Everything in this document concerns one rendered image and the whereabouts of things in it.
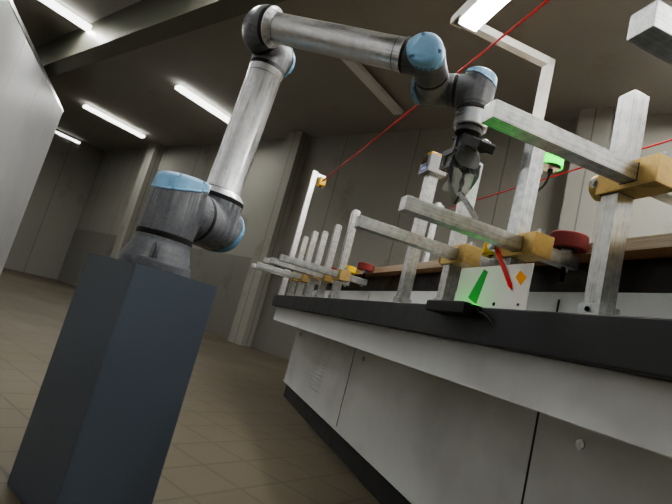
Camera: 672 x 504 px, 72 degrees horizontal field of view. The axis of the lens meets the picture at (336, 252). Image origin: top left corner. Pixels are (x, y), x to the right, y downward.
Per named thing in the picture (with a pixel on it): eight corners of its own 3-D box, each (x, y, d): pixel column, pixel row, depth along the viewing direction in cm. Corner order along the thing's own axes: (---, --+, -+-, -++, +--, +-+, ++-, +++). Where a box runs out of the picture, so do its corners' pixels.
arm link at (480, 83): (463, 82, 134) (499, 84, 130) (454, 121, 132) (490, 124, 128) (461, 62, 125) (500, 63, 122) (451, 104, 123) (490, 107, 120)
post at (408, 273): (397, 303, 148) (429, 172, 155) (391, 302, 153) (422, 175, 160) (410, 306, 149) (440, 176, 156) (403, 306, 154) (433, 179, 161)
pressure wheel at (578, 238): (560, 277, 98) (570, 225, 100) (533, 277, 106) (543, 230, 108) (589, 287, 100) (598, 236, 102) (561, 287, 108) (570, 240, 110)
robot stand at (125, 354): (45, 532, 99) (135, 263, 109) (6, 484, 115) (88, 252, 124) (149, 514, 118) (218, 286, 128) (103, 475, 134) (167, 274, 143)
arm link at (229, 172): (166, 236, 139) (247, 17, 150) (200, 250, 155) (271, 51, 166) (206, 247, 134) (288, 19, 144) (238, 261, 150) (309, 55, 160)
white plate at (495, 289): (523, 310, 92) (532, 262, 94) (452, 306, 117) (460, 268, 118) (525, 311, 92) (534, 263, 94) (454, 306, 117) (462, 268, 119)
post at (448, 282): (436, 324, 123) (473, 157, 131) (429, 323, 127) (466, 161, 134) (447, 327, 124) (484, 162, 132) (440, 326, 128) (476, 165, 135)
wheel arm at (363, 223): (357, 229, 114) (361, 213, 115) (352, 231, 118) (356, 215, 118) (502, 277, 126) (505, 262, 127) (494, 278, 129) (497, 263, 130)
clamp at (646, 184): (652, 180, 73) (657, 150, 74) (583, 196, 86) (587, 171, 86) (681, 192, 74) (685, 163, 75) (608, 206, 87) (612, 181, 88)
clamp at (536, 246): (531, 253, 95) (536, 230, 96) (490, 257, 108) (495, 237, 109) (553, 261, 97) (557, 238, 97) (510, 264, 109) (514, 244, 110)
